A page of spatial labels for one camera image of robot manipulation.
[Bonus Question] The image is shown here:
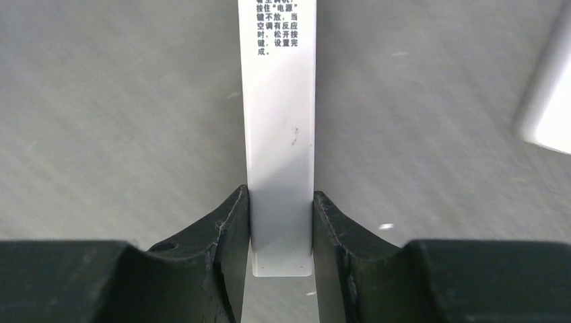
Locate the white remote control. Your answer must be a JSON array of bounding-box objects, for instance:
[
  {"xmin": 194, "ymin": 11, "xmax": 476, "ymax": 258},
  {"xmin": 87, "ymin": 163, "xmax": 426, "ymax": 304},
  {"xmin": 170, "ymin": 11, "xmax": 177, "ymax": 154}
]
[{"xmin": 512, "ymin": 4, "xmax": 571, "ymax": 156}]

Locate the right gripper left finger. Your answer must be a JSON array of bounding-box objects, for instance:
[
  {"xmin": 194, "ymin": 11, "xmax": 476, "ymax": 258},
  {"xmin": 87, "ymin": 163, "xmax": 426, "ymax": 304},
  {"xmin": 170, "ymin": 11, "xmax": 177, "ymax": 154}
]
[{"xmin": 1, "ymin": 186, "xmax": 250, "ymax": 322}]

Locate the slim white black remote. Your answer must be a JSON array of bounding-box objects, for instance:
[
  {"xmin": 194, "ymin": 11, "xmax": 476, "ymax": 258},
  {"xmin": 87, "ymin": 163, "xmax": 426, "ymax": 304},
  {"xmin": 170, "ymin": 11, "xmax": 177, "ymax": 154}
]
[{"xmin": 238, "ymin": 0, "xmax": 317, "ymax": 277}]

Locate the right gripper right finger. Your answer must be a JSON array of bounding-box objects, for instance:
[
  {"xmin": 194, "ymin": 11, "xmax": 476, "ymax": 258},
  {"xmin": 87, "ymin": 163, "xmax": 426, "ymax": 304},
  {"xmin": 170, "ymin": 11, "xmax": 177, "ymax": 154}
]
[{"xmin": 313, "ymin": 191, "xmax": 570, "ymax": 322}]

